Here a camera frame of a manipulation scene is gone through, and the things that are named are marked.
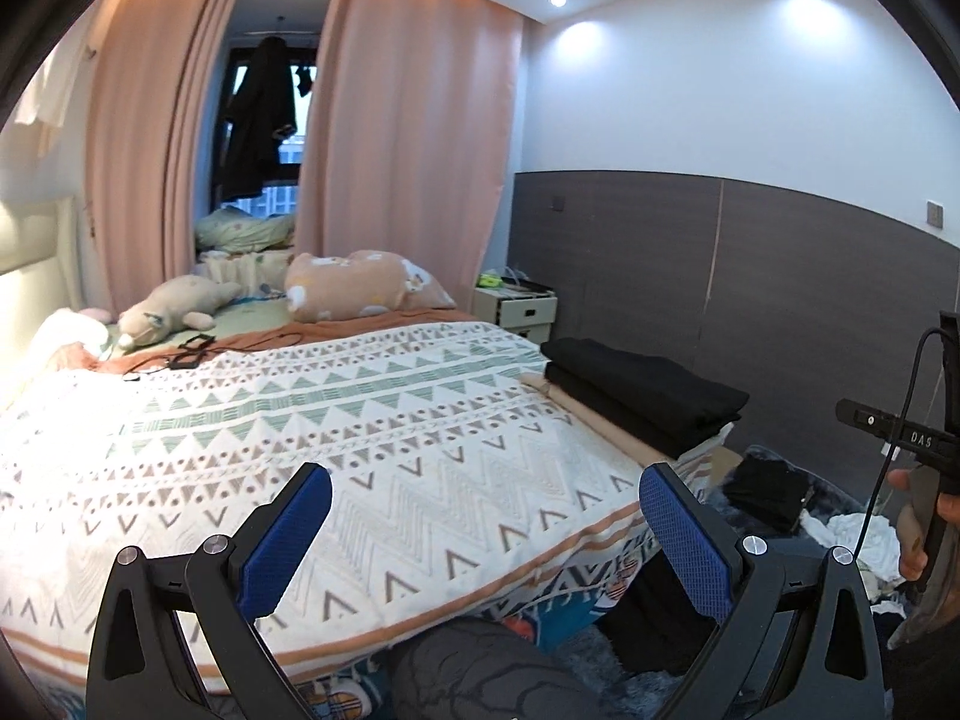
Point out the hanging black coat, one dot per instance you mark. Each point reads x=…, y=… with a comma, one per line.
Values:
x=259, y=120

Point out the hanging white garment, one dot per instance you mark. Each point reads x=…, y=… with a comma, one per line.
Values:
x=45, y=82

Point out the cream padded headboard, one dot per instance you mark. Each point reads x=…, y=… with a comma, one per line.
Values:
x=34, y=247

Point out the person's right forearm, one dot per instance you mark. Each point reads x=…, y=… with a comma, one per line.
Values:
x=930, y=675

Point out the wall outlet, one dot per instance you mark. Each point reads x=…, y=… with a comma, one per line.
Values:
x=934, y=214

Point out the orange plush pillow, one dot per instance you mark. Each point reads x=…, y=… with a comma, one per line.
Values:
x=349, y=285

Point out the white clothes pile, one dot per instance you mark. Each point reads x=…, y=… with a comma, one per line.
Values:
x=855, y=547

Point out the bed with patterned duvet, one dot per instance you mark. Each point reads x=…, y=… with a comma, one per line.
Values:
x=337, y=420

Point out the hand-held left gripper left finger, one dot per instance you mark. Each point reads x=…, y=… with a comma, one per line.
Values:
x=289, y=540

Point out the person's right leg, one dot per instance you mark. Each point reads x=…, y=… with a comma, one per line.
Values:
x=487, y=675

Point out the pink curtain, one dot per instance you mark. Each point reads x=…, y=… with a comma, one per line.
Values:
x=142, y=142
x=405, y=127

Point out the small hanging dark garment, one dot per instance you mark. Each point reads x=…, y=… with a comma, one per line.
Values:
x=306, y=79

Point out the folded black clothes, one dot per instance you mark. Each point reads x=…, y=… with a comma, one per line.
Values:
x=645, y=427

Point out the grey plush toy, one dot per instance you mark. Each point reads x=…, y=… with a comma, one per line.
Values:
x=176, y=307

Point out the black long-sleeved shirt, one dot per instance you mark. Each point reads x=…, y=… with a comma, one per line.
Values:
x=637, y=371

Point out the white pillow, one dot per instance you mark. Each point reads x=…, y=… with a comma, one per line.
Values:
x=71, y=334

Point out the orange bed sheet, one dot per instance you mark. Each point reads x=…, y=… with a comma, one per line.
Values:
x=360, y=326

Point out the black clothes pile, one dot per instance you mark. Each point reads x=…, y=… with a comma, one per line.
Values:
x=769, y=495

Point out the person's right hand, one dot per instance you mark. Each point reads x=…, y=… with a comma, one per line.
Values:
x=900, y=532

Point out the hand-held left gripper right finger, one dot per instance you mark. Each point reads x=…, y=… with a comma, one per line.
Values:
x=682, y=540

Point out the beige folded mat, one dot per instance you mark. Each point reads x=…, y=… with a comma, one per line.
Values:
x=592, y=420

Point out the white nightstand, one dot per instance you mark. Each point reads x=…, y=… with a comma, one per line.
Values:
x=521, y=307

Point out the patterned pillow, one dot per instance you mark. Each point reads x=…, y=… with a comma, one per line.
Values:
x=431, y=289

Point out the pale green quilt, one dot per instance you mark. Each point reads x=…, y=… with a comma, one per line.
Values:
x=247, y=229

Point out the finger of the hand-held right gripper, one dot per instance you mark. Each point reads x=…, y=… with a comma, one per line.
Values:
x=870, y=421

